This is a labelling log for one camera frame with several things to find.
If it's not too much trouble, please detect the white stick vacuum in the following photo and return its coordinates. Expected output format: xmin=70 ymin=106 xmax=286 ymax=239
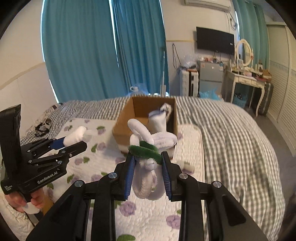
xmin=160 ymin=46 xmax=168 ymax=97

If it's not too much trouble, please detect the blue plastic bag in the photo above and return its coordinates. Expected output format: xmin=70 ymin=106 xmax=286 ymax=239
xmin=199 ymin=89 xmax=223 ymax=101

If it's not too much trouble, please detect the white green plush sock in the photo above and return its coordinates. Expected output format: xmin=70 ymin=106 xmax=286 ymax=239
xmin=127 ymin=118 xmax=177 ymax=201

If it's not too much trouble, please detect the white dotted sock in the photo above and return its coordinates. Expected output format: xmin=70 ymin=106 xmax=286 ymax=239
xmin=177 ymin=161 xmax=195 ymax=173

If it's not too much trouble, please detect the person's left hand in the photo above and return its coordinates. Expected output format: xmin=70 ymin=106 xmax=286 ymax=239
xmin=5 ymin=189 xmax=45 ymax=213

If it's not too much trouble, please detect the white floral quilted mat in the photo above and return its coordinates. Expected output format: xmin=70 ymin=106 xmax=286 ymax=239
xmin=44 ymin=118 xmax=205 ymax=240

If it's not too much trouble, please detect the cream louvered wardrobe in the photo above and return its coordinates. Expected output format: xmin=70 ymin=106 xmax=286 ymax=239
xmin=267 ymin=22 xmax=295 ymax=156

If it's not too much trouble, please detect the white sock blue trim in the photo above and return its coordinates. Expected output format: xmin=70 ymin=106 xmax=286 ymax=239
xmin=148 ymin=110 xmax=167 ymax=134

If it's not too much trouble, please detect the teal laundry basket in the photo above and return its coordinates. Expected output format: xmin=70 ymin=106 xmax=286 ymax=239
xmin=232 ymin=93 xmax=247 ymax=108

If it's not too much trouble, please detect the large teal curtain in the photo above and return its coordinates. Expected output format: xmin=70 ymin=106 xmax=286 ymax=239
xmin=41 ymin=1 xmax=127 ymax=102

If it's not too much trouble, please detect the brown cardboard box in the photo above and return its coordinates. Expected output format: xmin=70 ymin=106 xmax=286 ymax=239
xmin=112 ymin=96 xmax=178 ymax=153

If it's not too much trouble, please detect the white dressing table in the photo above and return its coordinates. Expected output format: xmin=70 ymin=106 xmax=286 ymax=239
xmin=222 ymin=69 xmax=266 ymax=118

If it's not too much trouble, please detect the white oval vanity mirror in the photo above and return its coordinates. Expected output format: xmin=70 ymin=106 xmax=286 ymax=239
xmin=234 ymin=39 xmax=254 ymax=67

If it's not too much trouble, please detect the white suitcase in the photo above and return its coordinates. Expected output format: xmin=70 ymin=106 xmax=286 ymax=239
xmin=179 ymin=70 xmax=199 ymax=97

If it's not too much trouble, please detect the black wall television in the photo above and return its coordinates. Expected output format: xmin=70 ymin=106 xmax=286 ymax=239
xmin=196 ymin=27 xmax=234 ymax=55

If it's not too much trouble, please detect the small white sock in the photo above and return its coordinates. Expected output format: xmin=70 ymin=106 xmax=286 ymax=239
xmin=63 ymin=126 xmax=87 ymax=147

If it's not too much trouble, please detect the grey mini fridge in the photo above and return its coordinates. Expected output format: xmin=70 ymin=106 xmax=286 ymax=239
xmin=198 ymin=61 xmax=224 ymax=95

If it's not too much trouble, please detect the clear plastic bag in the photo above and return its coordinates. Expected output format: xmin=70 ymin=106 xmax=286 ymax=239
xmin=181 ymin=54 xmax=199 ymax=69

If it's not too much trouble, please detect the black white hair accessory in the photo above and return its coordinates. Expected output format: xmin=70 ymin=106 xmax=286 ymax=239
xmin=35 ymin=118 xmax=52 ymax=137

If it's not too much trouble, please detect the white air conditioner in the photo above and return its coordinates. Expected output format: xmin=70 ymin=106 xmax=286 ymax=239
xmin=184 ymin=0 xmax=231 ymax=13

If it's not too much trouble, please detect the right teal curtain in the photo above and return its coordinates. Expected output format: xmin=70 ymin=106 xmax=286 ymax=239
xmin=233 ymin=0 xmax=269 ymax=69

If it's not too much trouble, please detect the grey checkered bed cover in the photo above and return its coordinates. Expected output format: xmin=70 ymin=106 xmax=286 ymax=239
xmin=19 ymin=95 xmax=286 ymax=241

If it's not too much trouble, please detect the middle teal curtain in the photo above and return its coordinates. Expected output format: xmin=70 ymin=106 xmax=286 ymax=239
xmin=111 ymin=1 xmax=170 ymax=94

